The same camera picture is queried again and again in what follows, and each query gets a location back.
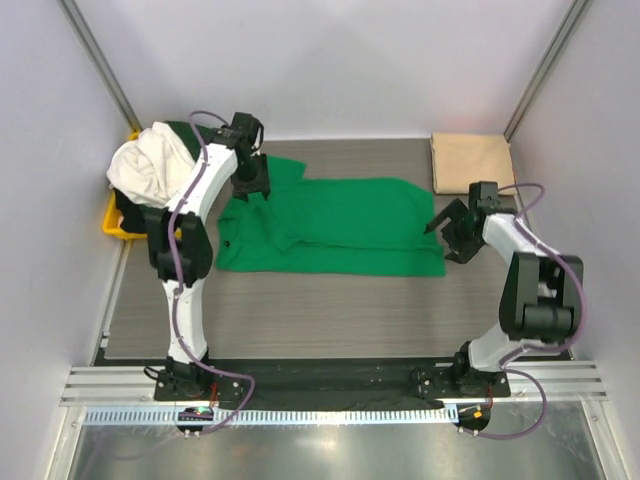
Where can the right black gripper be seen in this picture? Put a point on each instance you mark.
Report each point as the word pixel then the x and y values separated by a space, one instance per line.
pixel 464 250

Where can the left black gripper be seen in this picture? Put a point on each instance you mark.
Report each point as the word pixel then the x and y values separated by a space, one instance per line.
pixel 243 189

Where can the bright green t-shirt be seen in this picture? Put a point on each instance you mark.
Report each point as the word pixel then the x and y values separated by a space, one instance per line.
pixel 360 226

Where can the yellow plastic bin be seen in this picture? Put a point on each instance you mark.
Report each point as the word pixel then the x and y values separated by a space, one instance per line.
pixel 112 225

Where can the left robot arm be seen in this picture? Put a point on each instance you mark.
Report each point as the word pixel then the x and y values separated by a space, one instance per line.
pixel 182 255

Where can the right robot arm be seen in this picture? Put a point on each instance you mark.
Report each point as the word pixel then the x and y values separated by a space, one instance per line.
pixel 542 302

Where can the folded beige t-shirt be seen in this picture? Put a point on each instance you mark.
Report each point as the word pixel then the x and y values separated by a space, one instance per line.
pixel 461 159

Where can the white t-shirt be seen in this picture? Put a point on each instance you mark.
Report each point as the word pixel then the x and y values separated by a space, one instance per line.
pixel 151 169

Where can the dark green t-shirt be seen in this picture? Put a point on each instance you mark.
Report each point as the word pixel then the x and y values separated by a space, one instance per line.
pixel 182 132

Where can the aluminium front rail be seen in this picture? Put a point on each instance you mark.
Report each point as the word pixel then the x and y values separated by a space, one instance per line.
pixel 562 380

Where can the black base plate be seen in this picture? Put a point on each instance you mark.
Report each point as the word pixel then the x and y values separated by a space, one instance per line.
pixel 339 384

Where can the left aluminium frame post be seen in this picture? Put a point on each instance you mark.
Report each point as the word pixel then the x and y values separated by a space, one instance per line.
pixel 93 50

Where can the aluminium frame post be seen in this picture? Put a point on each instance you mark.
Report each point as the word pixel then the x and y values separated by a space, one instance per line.
pixel 560 40
pixel 93 50

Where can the right aluminium frame post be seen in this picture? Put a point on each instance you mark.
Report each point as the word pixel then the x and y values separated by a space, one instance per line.
pixel 560 40

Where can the white slotted cable duct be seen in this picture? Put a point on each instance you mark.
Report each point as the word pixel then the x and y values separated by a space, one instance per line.
pixel 202 416

